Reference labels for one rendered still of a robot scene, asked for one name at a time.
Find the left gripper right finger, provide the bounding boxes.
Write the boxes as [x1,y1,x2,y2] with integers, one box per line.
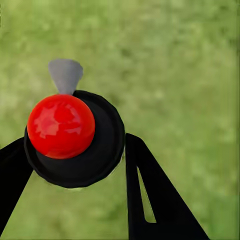
[124,133,210,240]

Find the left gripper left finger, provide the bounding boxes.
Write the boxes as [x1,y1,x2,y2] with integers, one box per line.
[0,137,34,236]

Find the pesticide atomizer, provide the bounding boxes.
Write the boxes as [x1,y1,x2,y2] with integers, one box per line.
[24,58,126,189]

